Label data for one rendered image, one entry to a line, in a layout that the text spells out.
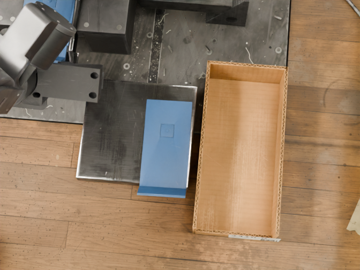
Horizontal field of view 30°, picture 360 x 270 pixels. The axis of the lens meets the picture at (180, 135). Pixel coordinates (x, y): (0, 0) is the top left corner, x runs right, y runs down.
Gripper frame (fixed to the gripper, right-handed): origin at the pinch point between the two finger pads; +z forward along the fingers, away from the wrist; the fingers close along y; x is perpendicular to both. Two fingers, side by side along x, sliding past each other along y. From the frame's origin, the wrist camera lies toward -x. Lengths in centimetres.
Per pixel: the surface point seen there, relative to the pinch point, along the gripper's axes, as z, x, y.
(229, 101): 6.4, -28.8, -4.2
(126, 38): 5.8, -12.1, 3.8
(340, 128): 4.4, -46.3, -6.1
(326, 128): 4.4, -44.2, -6.4
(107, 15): 5.3, -9.0, 7.0
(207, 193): -0.7, -26.8, -17.2
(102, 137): 2.6, -10.0, -11.1
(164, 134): 2.1, -19.4, -9.5
